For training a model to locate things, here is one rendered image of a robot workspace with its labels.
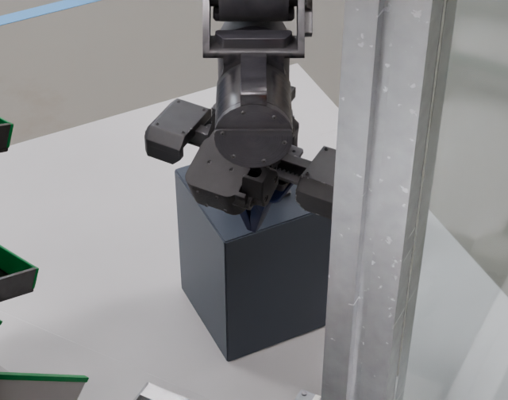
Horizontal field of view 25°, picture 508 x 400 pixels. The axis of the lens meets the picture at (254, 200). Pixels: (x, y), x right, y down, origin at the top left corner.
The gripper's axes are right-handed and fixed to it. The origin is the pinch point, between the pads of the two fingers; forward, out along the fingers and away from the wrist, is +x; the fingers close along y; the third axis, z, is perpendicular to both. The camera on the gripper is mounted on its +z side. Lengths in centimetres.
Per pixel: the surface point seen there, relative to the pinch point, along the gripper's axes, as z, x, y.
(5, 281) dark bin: 15.9, 3.2, -15.6
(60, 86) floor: -142, 126, -137
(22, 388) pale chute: 16.1, 17.5, -16.0
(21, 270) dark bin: 12.6, 5.3, -16.7
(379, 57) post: 36, -45, 24
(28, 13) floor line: -169, 125, -167
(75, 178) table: -31, 40, -45
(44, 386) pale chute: 13.6, 19.6, -15.5
